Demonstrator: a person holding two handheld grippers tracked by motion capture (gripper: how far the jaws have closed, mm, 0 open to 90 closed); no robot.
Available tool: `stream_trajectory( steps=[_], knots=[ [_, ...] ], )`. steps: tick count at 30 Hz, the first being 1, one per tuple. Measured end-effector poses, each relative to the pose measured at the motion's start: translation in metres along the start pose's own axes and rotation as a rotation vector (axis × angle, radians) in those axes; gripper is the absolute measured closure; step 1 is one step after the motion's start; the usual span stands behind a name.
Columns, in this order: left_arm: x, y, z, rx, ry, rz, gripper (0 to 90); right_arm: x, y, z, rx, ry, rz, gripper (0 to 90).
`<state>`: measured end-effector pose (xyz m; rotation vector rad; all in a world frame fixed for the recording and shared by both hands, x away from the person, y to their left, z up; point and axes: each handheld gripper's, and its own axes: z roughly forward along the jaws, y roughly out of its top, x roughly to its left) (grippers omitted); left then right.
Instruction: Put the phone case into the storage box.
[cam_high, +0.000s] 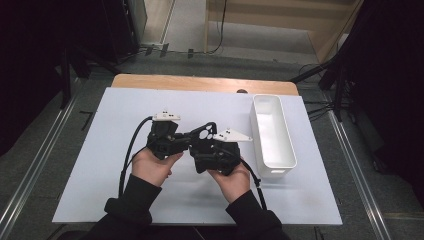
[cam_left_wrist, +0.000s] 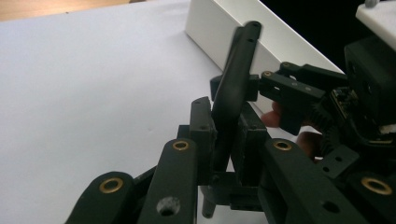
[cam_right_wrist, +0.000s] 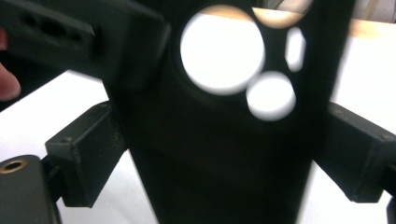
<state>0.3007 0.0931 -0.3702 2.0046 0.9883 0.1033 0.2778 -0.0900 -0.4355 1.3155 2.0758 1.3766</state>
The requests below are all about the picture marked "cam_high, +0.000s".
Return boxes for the hanging black cable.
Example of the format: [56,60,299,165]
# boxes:
[206,0,228,55]

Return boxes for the person's left hand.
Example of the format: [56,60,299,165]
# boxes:
[131,147,185,188]

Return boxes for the black cabinet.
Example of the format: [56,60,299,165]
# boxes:
[99,0,148,64]

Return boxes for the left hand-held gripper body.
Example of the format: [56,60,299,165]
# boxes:
[145,112,183,160]

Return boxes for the right hand-held gripper black cable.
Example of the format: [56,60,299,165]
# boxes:
[239,158,268,211]

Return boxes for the black curtain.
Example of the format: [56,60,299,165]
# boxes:
[333,0,424,208]
[0,0,111,158]

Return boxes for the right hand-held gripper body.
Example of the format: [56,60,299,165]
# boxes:
[194,128,253,177]

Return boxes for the wooden table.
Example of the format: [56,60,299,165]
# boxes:
[110,73,300,97]

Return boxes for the left hand-held gripper black cable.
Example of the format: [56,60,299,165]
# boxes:
[118,115,154,199]

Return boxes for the black floor cables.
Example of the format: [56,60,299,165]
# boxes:
[299,63,335,122]

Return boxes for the hand-held gripper black cable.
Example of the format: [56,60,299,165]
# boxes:
[239,158,268,211]
[118,115,154,199]

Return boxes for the white plastic bin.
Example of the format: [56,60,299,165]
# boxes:
[249,94,298,179]

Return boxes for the person's right hand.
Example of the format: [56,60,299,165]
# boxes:
[207,162,252,204]

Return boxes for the person's dark clothing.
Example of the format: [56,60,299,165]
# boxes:
[146,224,234,240]

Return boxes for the metal floor rail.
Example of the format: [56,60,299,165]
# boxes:
[0,96,81,234]
[328,109,393,240]

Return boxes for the wooden shelf unit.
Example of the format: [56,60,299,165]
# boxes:
[203,0,364,64]

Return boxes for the black stand legs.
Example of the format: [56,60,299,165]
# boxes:
[289,59,349,123]
[59,46,122,110]

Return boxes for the white board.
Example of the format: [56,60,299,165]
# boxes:
[52,87,343,226]

